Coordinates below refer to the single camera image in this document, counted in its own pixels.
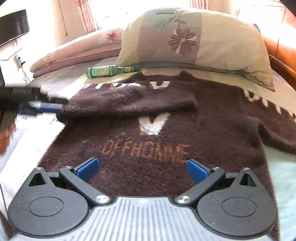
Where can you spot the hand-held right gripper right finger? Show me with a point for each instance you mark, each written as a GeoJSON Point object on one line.
{"type": "Point", "coordinates": [197, 171]}

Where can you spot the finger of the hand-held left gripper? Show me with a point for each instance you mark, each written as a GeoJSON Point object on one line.
{"type": "Point", "coordinates": [27, 91]}
{"type": "Point", "coordinates": [48, 107]}

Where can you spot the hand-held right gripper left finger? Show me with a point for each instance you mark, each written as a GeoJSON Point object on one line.
{"type": "Point", "coordinates": [87, 169]}

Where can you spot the brown fuzzy sweater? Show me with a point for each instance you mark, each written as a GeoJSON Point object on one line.
{"type": "Point", "coordinates": [208, 129]}

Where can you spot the person's left hand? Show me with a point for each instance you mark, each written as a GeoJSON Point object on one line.
{"type": "Point", "coordinates": [5, 139]}

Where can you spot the white power strip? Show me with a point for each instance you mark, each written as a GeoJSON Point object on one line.
{"type": "Point", "coordinates": [19, 60]}

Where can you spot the folded pink floral quilt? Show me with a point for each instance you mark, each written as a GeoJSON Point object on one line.
{"type": "Point", "coordinates": [76, 53]}

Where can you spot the green glass bottle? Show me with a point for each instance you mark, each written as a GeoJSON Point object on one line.
{"type": "Point", "coordinates": [101, 71]}

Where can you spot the dark television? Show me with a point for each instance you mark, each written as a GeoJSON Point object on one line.
{"type": "Point", "coordinates": [12, 27]}

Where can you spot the pink patterned curtain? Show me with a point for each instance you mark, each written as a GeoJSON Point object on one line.
{"type": "Point", "coordinates": [89, 14]}
{"type": "Point", "coordinates": [197, 3]}

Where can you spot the floral patchwork pillow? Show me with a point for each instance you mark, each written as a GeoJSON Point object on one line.
{"type": "Point", "coordinates": [219, 41]}

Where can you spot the wooden headboard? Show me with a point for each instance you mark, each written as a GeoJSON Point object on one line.
{"type": "Point", "coordinates": [284, 46]}

